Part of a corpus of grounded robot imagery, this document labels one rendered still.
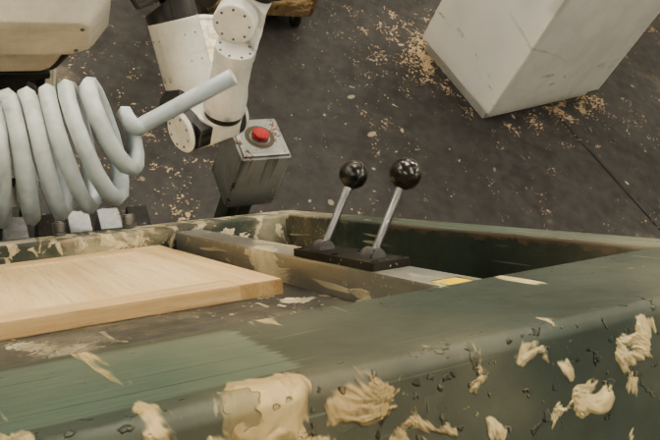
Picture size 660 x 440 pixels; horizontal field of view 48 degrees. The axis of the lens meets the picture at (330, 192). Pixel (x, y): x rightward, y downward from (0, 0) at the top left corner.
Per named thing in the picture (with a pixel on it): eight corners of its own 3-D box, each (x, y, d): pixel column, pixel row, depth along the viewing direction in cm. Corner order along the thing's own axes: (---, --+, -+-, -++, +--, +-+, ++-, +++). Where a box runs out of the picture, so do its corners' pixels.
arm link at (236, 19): (287, 3, 106) (247, 56, 113) (300, -29, 114) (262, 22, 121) (219, -45, 103) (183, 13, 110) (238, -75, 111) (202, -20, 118)
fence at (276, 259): (201, 248, 146) (199, 229, 146) (564, 339, 62) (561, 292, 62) (177, 252, 144) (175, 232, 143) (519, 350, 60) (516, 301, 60)
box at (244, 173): (255, 167, 183) (275, 116, 170) (271, 205, 176) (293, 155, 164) (209, 171, 177) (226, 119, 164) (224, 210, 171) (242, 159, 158)
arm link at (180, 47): (162, 151, 136) (127, 29, 129) (218, 131, 144) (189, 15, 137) (196, 154, 127) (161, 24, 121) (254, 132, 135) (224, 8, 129)
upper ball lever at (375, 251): (373, 270, 86) (413, 166, 89) (391, 273, 83) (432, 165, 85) (347, 257, 84) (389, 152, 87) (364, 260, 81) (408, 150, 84)
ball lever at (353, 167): (325, 260, 97) (362, 168, 99) (339, 263, 93) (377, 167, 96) (301, 248, 95) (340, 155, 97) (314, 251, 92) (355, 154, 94)
